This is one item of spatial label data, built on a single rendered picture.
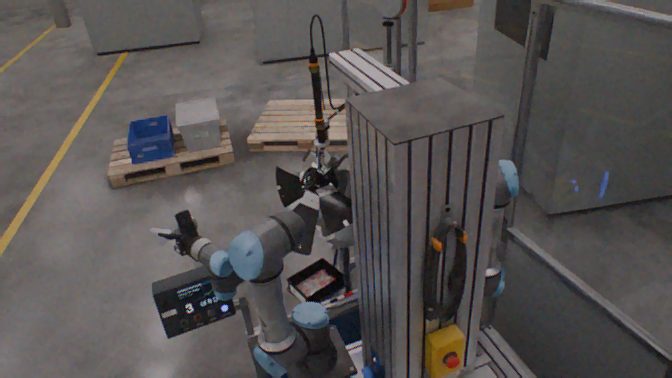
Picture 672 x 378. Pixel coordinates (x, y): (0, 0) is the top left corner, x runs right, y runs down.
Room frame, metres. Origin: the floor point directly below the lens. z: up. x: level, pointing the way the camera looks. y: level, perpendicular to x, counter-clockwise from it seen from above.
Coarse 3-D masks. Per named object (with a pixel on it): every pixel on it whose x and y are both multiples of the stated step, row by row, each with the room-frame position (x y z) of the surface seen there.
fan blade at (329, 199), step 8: (336, 192) 1.92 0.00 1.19; (320, 200) 1.88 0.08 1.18; (328, 200) 1.87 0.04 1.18; (336, 200) 1.87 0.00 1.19; (344, 200) 1.86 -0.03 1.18; (320, 208) 1.84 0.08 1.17; (328, 208) 1.82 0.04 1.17; (336, 208) 1.81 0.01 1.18; (344, 208) 1.81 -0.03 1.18; (320, 216) 1.79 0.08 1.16; (328, 216) 1.78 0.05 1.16; (336, 216) 1.77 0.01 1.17; (344, 216) 1.76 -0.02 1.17; (328, 224) 1.74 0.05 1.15; (336, 224) 1.73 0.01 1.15; (328, 232) 1.70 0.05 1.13
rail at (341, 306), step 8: (352, 296) 1.58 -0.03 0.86; (328, 304) 1.54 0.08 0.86; (336, 304) 1.54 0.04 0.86; (344, 304) 1.56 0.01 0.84; (352, 304) 1.57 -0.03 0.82; (328, 312) 1.53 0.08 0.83; (336, 312) 1.54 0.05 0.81; (344, 312) 1.55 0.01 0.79; (256, 328) 1.44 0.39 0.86; (248, 336) 1.40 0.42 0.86; (256, 336) 1.41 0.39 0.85; (248, 344) 1.41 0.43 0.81; (256, 344) 1.41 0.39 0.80
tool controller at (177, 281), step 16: (192, 272) 1.40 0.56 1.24; (160, 288) 1.32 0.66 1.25; (176, 288) 1.31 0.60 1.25; (192, 288) 1.32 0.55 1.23; (208, 288) 1.34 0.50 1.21; (160, 304) 1.28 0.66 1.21; (176, 304) 1.29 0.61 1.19; (208, 304) 1.32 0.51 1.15; (224, 304) 1.33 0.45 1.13; (176, 320) 1.27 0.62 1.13; (192, 320) 1.28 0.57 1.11; (208, 320) 1.30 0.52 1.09
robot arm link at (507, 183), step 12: (504, 168) 1.24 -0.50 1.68; (504, 180) 1.22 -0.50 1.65; (516, 180) 1.21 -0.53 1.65; (504, 192) 1.21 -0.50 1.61; (516, 192) 1.21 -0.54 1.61; (504, 204) 1.22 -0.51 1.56; (492, 216) 1.23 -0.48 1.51; (492, 228) 1.23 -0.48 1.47; (492, 240) 1.23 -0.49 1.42; (492, 252) 1.23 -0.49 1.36; (492, 264) 1.23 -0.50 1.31; (492, 276) 1.21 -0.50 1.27; (504, 276) 1.23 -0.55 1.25; (492, 288) 1.21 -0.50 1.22
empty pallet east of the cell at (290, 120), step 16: (272, 112) 5.25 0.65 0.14; (288, 112) 5.21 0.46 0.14; (304, 112) 5.17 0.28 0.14; (256, 128) 4.87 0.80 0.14; (272, 128) 4.83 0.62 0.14; (288, 128) 4.80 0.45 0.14; (304, 128) 4.76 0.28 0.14; (336, 128) 4.70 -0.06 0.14; (256, 144) 4.61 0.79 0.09; (304, 144) 4.52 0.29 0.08
